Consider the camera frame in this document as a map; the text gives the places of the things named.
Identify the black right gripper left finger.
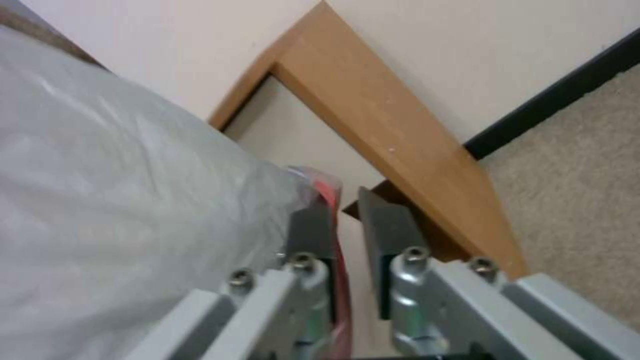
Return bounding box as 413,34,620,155
128,205,340,360

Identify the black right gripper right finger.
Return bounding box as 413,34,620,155
355,186,640,360

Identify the translucent white garbage bag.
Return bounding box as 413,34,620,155
0,25,346,360

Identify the black baseboard strip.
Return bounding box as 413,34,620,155
462,31,640,160

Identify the red drawstring of bag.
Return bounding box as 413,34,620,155
298,166,354,360

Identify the wooden door frame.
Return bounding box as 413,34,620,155
208,0,530,280

